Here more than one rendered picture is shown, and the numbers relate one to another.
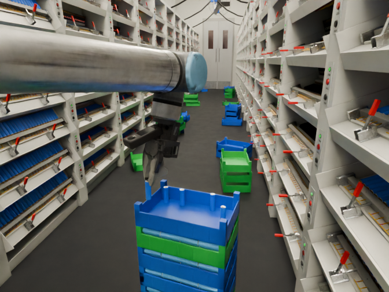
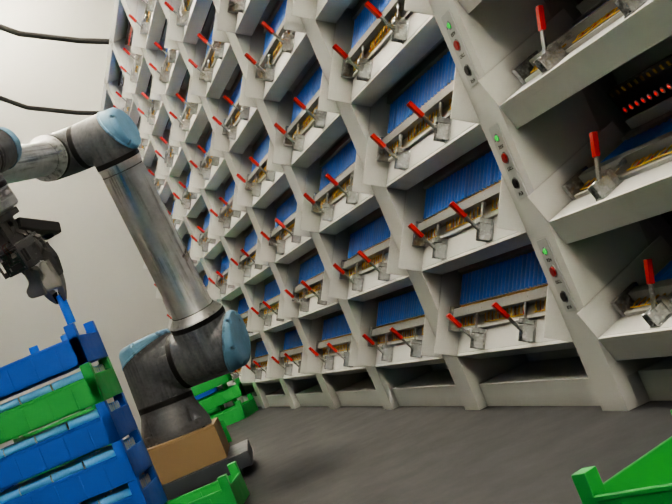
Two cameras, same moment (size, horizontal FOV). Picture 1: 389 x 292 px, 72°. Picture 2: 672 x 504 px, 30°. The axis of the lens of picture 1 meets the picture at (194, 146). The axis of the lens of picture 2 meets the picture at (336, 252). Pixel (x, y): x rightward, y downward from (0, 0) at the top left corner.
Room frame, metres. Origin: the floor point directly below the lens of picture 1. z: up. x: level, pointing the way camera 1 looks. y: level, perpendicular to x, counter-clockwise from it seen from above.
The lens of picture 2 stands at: (3.36, -0.24, 0.34)
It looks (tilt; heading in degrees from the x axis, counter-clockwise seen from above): 2 degrees up; 159
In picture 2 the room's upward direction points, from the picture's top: 23 degrees counter-clockwise
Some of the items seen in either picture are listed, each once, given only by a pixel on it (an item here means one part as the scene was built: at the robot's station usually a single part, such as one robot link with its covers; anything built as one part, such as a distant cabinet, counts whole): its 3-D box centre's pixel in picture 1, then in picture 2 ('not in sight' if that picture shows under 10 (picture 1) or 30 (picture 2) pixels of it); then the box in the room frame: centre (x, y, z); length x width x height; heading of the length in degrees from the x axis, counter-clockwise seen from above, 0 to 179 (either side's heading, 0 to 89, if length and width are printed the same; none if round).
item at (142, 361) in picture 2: not in sight; (156, 367); (0.06, 0.41, 0.34); 0.17 x 0.15 x 0.18; 54
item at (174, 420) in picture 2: not in sight; (171, 417); (0.06, 0.40, 0.20); 0.19 x 0.19 x 0.10
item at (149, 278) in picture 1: (190, 266); (67, 481); (0.80, 0.02, 0.20); 0.30 x 0.20 x 0.08; 69
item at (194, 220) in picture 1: (189, 208); (21, 369); (0.80, 0.02, 0.44); 0.30 x 0.20 x 0.08; 69
